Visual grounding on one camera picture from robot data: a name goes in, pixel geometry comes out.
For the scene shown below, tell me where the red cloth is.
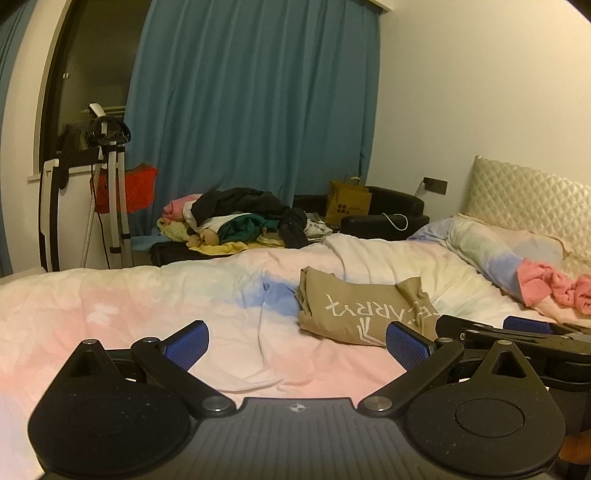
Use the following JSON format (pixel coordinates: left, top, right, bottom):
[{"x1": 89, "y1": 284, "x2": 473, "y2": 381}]
[{"x1": 90, "y1": 165, "x2": 158, "y2": 216}]

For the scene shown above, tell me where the khaki printed t-shirt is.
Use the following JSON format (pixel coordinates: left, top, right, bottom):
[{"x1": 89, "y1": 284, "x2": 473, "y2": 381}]
[{"x1": 295, "y1": 266, "x2": 439, "y2": 348}]

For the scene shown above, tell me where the pastel pillow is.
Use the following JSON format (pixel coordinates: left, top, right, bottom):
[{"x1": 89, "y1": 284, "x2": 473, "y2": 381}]
[{"x1": 406, "y1": 217, "x2": 591, "y2": 320}]

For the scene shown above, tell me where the pink towel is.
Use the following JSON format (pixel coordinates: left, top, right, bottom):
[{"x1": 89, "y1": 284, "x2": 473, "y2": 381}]
[{"x1": 517, "y1": 259, "x2": 591, "y2": 316}]

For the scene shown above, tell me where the black sofa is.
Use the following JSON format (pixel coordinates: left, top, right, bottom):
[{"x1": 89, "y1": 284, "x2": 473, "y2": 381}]
[{"x1": 151, "y1": 186, "x2": 430, "y2": 267}]

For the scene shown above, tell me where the pastel duvet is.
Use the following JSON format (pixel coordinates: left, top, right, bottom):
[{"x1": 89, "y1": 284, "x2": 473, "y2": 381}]
[{"x1": 0, "y1": 233, "x2": 591, "y2": 480}]

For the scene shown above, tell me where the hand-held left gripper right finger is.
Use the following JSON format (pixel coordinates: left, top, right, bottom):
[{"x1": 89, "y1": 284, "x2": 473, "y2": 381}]
[{"x1": 358, "y1": 322, "x2": 527, "y2": 419}]

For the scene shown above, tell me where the garment steamer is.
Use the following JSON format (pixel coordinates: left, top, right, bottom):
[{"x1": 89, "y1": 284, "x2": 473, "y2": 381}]
[{"x1": 81, "y1": 102, "x2": 134, "y2": 269}]

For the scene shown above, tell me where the white and black chair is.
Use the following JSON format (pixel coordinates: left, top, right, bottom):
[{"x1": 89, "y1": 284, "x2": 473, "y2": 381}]
[{"x1": 38, "y1": 157, "x2": 71, "y2": 273}]

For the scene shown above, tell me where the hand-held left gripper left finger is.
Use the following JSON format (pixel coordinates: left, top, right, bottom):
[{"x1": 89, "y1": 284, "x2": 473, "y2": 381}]
[{"x1": 68, "y1": 320, "x2": 235, "y2": 419}]

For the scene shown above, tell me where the pile of clothes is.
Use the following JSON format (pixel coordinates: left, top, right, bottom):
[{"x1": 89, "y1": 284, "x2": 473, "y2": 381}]
[{"x1": 157, "y1": 187, "x2": 341, "y2": 256}]

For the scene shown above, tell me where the brown paper bag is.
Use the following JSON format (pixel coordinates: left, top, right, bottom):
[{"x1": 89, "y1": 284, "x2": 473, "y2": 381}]
[{"x1": 325, "y1": 176, "x2": 373, "y2": 225}]

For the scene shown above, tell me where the dark window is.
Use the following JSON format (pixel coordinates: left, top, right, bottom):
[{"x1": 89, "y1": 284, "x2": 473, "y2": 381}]
[{"x1": 34, "y1": 0, "x2": 153, "y2": 182}]

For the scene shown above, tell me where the quilted cream headboard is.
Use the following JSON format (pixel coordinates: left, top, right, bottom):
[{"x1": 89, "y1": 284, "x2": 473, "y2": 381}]
[{"x1": 464, "y1": 155, "x2": 591, "y2": 260}]

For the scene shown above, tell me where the person's right hand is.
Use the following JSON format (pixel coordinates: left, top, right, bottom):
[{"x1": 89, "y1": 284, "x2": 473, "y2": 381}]
[{"x1": 558, "y1": 429, "x2": 591, "y2": 463}]

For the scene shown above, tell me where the wide blue curtain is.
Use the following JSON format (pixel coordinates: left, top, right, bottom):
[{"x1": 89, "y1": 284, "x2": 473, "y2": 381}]
[{"x1": 124, "y1": 0, "x2": 382, "y2": 219}]

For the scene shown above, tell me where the light blue cloth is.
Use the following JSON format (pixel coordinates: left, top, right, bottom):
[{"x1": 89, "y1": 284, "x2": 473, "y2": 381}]
[{"x1": 130, "y1": 234, "x2": 160, "y2": 254}]

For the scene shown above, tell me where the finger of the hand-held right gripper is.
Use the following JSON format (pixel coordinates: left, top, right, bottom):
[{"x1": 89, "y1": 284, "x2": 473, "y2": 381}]
[
  {"x1": 502, "y1": 316, "x2": 555, "y2": 336},
  {"x1": 436, "y1": 314, "x2": 506, "y2": 344}
]

